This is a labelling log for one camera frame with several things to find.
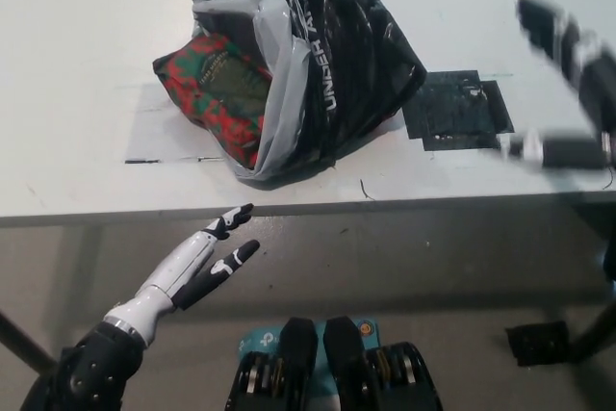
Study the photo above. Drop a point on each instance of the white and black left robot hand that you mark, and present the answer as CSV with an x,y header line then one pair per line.
x,y
183,266

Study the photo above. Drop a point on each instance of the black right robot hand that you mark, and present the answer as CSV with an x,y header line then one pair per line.
x,y
597,84

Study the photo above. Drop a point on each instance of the red green coffee bean bag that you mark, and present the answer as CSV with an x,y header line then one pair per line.
x,y
202,93

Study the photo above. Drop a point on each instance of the black grey plastic bag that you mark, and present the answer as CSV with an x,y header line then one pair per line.
x,y
346,93

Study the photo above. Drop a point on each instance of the thin black curled scrap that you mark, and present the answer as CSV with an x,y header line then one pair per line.
x,y
608,183
366,192

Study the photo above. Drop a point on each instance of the teal router box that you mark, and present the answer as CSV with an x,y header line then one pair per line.
x,y
257,341

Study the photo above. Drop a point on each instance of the black tape patch on table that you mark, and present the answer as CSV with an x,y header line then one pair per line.
x,y
457,112

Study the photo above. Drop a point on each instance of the black metal table leg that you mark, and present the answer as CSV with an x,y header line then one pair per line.
x,y
24,339
597,329

